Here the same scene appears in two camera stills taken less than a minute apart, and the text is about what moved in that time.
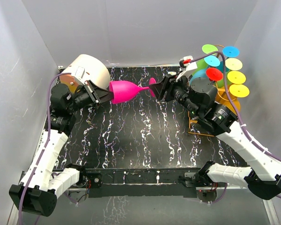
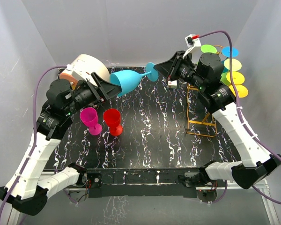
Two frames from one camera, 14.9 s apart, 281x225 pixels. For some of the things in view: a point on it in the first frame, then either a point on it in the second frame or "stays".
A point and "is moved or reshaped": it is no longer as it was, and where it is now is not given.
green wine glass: (207, 48) stays
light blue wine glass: (211, 60) is moved or reshaped
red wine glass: (214, 74) is moved or reshaped
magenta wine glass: (123, 90) -> (89, 117)
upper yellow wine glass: (236, 77) stays
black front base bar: (105, 183) stays
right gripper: (167, 84) -> (173, 65)
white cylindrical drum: (95, 71) stays
